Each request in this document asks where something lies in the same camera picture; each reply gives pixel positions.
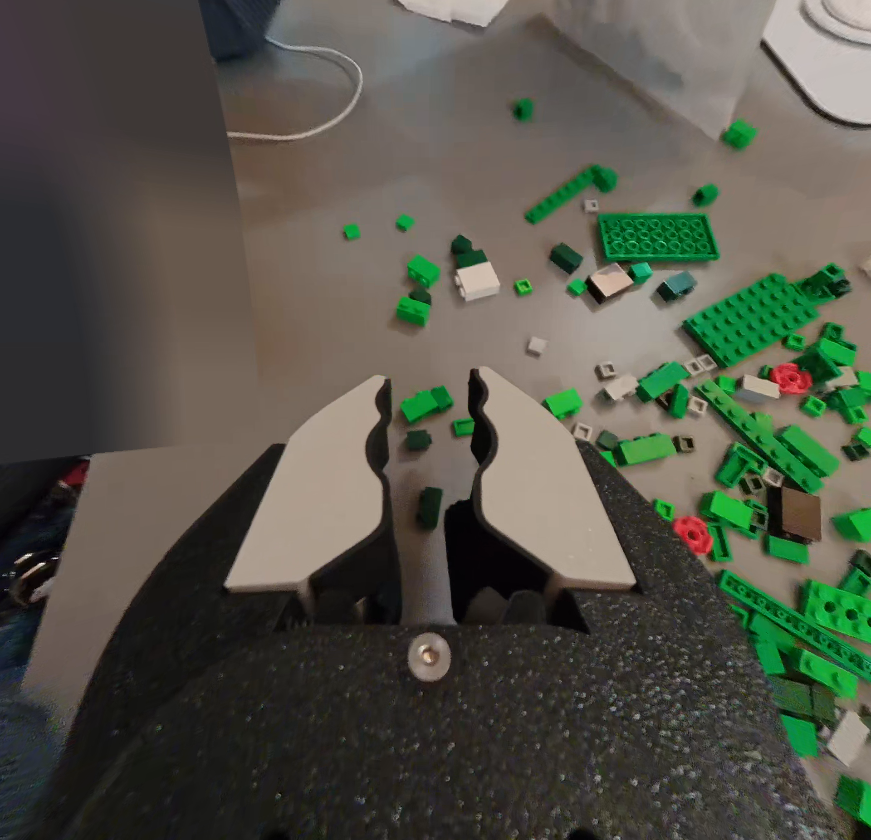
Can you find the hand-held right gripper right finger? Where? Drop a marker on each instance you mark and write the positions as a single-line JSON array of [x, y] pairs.
[[544, 506]]

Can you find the white brick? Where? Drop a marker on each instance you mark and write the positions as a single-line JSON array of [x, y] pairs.
[[478, 282]]

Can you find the green studded plate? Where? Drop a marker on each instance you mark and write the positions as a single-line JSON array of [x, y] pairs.
[[748, 316]]

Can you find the person's leg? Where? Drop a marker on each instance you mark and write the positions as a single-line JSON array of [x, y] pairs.
[[27, 643]]

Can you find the green rectangular plate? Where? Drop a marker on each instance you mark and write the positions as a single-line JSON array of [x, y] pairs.
[[659, 236]]

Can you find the green bracket piece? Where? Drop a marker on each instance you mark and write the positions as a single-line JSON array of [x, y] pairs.
[[827, 282]]

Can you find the brown printed brick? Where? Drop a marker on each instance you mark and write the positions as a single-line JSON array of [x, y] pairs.
[[801, 513]]

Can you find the heap of green toy bricks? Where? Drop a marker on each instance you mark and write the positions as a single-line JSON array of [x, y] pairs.
[[660, 381]]

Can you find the keys on carabiner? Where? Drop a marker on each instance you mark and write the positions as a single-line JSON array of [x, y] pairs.
[[27, 574]]

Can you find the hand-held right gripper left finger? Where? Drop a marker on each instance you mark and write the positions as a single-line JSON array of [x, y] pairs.
[[313, 513]]

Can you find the dark green brick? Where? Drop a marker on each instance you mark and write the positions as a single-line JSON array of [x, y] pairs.
[[430, 506]]

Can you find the thin green plate with holes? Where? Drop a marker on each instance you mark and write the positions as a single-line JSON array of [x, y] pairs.
[[782, 615]]

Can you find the white printed paper bag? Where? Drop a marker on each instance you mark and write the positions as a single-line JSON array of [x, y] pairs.
[[646, 37]]

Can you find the white metal stand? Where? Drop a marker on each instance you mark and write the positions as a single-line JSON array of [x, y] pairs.
[[830, 51]]

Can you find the green two-stud brick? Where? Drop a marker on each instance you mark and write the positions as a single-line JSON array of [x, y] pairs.
[[740, 134]]

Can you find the long green plate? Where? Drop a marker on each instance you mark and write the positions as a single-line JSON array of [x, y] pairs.
[[561, 197], [755, 432]]

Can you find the green brick with holes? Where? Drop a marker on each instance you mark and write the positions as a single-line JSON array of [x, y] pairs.
[[840, 608]]

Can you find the small green brick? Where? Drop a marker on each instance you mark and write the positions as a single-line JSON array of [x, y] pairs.
[[604, 177], [522, 108], [706, 193]]

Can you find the red round piece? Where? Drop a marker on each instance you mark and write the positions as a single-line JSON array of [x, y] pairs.
[[791, 378], [693, 534]]

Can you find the grey desk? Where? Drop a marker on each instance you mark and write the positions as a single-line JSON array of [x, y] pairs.
[[408, 173]]

